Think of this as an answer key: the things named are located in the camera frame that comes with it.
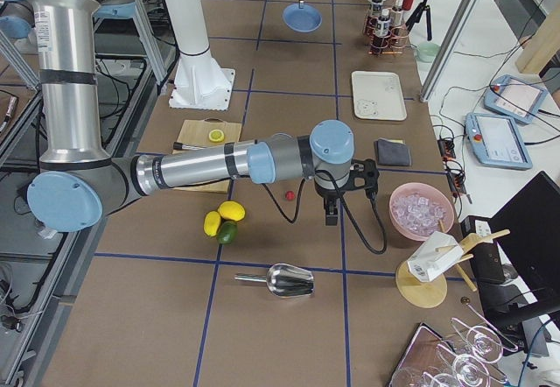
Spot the yellow lemon left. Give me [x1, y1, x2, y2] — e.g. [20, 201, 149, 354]
[203, 210, 222, 237]

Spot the yellow lemon upper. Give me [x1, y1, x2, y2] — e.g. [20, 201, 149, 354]
[217, 201, 246, 222]

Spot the yellow lemon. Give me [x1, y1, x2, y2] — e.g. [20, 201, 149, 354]
[217, 201, 246, 222]
[203, 210, 222, 237]

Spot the clear wine glass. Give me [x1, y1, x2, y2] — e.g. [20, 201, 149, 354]
[448, 317, 519, 364]

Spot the halved lemon slice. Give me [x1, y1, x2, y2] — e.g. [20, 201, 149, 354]
[208, 129, 225, 143]

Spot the pink bowl of ice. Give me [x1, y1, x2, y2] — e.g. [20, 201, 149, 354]
[388, 182, 455, 241]

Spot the blue teach pendant near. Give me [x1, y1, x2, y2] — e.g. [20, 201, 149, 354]
[465, 113, 533, 170]

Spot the blue plastic plate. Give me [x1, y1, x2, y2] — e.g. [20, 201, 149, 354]
[283, 4, 322, 33]

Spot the black monitor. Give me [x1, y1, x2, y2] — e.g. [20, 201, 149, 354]
[490, 171, 559, 299]

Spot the mint green bowl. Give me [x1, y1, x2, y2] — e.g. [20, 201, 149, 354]
[416, 41, 440, 63]

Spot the white paper carton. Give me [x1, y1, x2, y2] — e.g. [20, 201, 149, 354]
[407, 231, 464, 283]

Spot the grey folded cloth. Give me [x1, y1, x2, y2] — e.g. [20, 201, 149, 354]
[374, 138, 412, 166]

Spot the steel ice scoop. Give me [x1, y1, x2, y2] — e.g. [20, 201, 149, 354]
[234, 264, 314, 298]

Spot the steel muddler black tip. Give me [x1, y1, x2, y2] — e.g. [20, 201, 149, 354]
[172, 141, 206, 151]

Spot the blue teach pendant far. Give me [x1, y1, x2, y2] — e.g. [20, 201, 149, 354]
[484, 74, 549, 124]

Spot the blue teach pendant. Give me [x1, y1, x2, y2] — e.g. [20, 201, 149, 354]
[484, 74, 549, 124]
[465, 113, 533, 170]

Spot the cream bear tray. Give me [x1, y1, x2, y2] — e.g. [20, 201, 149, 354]
[351, 71, 407, 121]

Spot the green lime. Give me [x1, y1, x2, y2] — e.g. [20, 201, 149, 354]
[216, 221, 238, 244]

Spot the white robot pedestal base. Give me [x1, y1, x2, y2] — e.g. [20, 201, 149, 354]
[165, 0, 235, 111]

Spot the copper wire bottle rack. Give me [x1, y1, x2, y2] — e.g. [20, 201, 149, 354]
[363, 8, 409, 55]

